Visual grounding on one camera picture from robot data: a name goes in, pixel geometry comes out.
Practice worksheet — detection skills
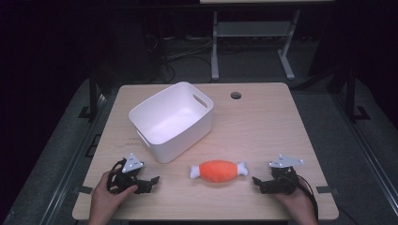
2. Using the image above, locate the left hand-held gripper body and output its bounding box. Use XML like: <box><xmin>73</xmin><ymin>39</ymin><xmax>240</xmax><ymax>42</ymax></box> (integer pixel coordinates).
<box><xmin>110</xmin><ymin>152</ymin><xmax>151</xmax><ymax>195</ymax></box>

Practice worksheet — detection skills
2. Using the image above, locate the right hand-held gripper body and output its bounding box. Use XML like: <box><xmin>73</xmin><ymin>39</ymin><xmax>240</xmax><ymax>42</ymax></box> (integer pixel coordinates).
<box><xmin>268</xmin><ymin>153</ymin><xmax>305</xmax><ymax>196</ymax></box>

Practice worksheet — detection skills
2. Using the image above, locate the orange plush meat toy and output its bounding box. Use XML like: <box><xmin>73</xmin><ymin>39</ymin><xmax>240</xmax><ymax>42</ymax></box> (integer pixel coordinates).
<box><xmin>189</xmin><ymin>159</ymin><xmax>250</xmax><ymax>184</ymax></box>

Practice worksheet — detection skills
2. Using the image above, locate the white plastic storage bin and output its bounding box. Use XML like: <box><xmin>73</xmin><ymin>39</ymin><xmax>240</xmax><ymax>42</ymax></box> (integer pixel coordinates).
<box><xmin>128</xmin><ymin>81</ymin><xmax>215</xmax><ymax>165</ymax></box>

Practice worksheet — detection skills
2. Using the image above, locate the person's right hand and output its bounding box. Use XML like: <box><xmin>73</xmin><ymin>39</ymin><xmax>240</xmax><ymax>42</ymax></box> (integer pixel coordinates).
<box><xmin>275</xmin><ymin>176</ymin><xmax>317</xmax><ymax>220</ymax></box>

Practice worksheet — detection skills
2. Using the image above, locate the person's left hand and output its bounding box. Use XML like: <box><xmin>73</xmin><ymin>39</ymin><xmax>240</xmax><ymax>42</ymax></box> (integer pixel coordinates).
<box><xmin>89</xmin><ymin>165</ymin><xmax>139</xmax><ymax>220</ymax></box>

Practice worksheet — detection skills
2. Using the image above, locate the grey tape strip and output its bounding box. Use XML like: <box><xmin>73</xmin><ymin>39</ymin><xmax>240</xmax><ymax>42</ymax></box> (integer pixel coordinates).
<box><xmin>314</xmin><ymin>185</ymin><xmax>340</xmax><ymax>195</ymax></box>
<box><xmin>72</xmin><ymin>185</ymin><xmax>94</xmax><ymax>195</ymax></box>

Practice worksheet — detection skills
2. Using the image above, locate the black metal stand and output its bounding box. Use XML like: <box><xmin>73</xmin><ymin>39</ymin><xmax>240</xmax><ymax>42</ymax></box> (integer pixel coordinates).
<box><xmin>77</xmin><ymin>69</ymin><xmax>106</xmax><ymax>122</ymax></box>
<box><xmin>342</xmin><ymin>67</ymin><xmax>372</xmax><ymax>124</ymax></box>

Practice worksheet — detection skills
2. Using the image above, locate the black cable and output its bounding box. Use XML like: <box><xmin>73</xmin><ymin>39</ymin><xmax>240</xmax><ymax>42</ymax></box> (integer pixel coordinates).
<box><xmin>290</xmin><ymin>174</ymin><xmax>320</xmax><ymax>221</ymax></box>
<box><xmin>106</xmin><ymin>157</ymin><xmax>129</xmax><ymax>195</ymax></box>

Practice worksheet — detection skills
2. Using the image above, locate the metal floor rail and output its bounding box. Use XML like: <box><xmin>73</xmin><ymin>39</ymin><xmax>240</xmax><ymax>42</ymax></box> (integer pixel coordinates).
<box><xmin>331</xmin><ymin>92</ymin><xmax>398</xmax><ymax>217</ymax></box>
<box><xmin>38</xmin><ymin>92</ymin><xmax>109</xmax><ymax>225</ymax></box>

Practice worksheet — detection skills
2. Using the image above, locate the bundle of floor cables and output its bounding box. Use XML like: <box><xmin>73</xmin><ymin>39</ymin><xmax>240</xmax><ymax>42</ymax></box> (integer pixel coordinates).
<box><xmin>142</xmin><ymin>32</ymin><xmax>214</xmax><ymax>83</ymax></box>

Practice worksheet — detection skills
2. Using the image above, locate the grey metal desk frame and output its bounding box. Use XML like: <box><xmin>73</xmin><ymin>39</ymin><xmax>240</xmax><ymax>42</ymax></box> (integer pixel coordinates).
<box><xmin>209</xmin><ymin>8</ymin><xmax>302</xmax><ymax>83</ymax></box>

